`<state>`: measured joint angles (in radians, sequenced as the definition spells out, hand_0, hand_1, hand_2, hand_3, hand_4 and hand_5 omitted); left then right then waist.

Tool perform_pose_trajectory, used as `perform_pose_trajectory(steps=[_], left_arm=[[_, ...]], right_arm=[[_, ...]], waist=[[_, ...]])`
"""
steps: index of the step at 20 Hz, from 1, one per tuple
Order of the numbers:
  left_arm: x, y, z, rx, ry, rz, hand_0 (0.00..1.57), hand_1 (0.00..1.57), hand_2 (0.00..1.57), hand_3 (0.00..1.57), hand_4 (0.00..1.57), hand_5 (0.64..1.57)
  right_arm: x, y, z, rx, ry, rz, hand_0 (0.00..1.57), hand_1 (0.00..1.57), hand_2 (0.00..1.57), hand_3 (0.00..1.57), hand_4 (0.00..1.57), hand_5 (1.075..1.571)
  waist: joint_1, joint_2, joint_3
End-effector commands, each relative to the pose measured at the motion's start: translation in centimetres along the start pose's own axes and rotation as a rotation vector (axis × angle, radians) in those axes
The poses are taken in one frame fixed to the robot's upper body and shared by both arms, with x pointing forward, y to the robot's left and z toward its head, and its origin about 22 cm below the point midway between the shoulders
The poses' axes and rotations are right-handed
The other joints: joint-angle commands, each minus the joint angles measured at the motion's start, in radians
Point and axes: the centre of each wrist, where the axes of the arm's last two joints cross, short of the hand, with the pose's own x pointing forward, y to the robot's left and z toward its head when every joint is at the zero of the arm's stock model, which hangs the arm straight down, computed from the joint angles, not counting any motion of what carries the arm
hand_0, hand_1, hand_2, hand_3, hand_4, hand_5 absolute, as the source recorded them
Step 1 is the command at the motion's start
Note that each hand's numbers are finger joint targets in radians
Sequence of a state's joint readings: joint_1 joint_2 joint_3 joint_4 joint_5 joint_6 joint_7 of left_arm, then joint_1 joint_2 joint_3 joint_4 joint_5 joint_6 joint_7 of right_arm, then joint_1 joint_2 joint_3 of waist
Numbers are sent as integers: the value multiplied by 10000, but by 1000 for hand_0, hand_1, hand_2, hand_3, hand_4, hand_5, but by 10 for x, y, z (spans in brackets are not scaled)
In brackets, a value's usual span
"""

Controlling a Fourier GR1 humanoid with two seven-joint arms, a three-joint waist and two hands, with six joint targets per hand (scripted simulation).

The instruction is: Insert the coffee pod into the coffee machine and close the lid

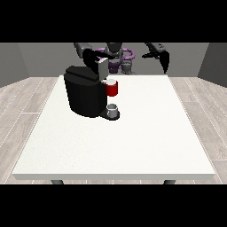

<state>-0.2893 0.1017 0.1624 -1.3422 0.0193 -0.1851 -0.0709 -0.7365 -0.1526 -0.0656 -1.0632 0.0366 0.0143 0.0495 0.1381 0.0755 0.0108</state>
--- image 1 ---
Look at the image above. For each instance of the grey robot trunk purple rings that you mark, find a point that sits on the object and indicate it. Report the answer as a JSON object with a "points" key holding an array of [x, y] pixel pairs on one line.
{"points": [[115, 60]]}

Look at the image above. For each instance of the pale grey machine lid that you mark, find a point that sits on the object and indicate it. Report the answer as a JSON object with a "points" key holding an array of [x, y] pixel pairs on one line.
{"points": [[103, 68]]}

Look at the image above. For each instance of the red pod holder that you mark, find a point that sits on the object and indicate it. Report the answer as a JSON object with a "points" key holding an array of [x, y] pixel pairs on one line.
{"points": [[112, 90]]}

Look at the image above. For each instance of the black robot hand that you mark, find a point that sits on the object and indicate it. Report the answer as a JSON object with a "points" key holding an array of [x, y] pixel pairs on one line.
{"points": [[90, 59], [163, 58]]}

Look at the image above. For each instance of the small grey cup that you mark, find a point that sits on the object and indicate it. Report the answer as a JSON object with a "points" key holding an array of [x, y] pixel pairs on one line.
{"points": [[112, 111]]}

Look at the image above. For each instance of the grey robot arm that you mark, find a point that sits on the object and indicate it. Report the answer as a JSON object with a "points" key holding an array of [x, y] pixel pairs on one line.
{"points": [[81, 48], [159, 46]]}

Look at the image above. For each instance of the black coffee machine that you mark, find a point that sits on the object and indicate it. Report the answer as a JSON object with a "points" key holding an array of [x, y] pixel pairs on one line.
{"points": [[84, 94]]}

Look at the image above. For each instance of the dark table leg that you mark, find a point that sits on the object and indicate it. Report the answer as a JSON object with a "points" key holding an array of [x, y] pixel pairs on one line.
{"points": [[57, 181]]}

